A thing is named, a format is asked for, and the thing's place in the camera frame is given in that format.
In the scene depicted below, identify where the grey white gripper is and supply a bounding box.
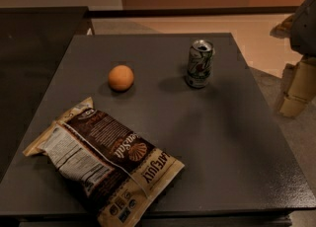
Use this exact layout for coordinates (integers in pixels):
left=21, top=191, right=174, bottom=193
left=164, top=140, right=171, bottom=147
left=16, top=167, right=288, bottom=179
left=270, top=0, right=316, bottom=117

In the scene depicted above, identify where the green white 7up can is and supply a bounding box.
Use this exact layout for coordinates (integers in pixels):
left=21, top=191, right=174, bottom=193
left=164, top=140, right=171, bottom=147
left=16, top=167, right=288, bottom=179
left=186, top=39, right=215, bottom=89

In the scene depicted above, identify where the orange fruit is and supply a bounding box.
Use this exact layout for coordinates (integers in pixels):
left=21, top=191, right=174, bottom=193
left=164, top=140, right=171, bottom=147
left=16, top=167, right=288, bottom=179
left=108, top=65, right=134, bottom=92

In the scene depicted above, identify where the brown chips bag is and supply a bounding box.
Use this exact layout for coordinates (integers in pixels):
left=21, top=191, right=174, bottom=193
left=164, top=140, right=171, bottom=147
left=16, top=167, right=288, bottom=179
left=24, top=98, right=184, bottom=227

